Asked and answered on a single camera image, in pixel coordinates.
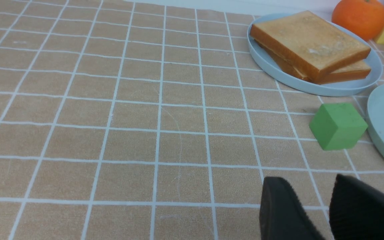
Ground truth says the orange fruit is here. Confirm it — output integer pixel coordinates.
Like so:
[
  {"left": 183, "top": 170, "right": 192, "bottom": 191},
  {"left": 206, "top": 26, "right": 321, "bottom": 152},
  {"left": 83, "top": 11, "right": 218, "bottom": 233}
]
[{"left": 332, "top": 0, "right": 384, "bottom": 41}]

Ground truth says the green foam cube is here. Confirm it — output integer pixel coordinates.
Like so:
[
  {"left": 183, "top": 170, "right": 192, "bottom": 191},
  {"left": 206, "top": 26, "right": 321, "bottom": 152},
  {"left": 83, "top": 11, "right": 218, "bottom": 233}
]
[{"left": 309, "top": 102, "right": 368, "bottom": 151}]

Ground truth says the toast slice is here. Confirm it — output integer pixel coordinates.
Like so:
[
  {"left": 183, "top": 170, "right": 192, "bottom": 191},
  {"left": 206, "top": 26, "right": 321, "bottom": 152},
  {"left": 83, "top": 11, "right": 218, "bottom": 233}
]
[
  {"left": 255, "top": 41, "right": 371, "bottom": 85},
  {"left": 249, "top": 11, "right": 371, "bottom": 81}
]

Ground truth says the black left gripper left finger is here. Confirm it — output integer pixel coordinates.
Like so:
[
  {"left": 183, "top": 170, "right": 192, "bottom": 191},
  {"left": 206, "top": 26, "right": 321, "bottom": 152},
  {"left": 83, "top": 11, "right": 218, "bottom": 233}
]
[{"left": 259, "top": 177, "right": 325, "bottom": 240}]

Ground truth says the light blue plate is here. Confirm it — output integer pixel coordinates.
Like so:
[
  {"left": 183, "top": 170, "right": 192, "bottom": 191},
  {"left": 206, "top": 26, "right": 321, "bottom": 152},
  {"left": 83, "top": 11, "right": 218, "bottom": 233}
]
[{"left": 247, "top": 11, "right": 383, "bottom": 97}]

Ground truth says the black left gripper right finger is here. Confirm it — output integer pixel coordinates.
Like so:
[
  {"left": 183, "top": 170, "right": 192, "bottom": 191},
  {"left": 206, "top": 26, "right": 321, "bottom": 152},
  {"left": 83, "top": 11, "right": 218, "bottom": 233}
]
[{"left": 329, "top": 174, "right": 384, "bottom": 240}]

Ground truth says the checkered beige tablecloth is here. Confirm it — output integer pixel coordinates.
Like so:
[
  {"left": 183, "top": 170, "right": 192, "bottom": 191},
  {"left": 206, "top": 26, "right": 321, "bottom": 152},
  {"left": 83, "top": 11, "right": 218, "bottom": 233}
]
[{"left": 0, "top": 0, "right": 384, "bottom": 240}]

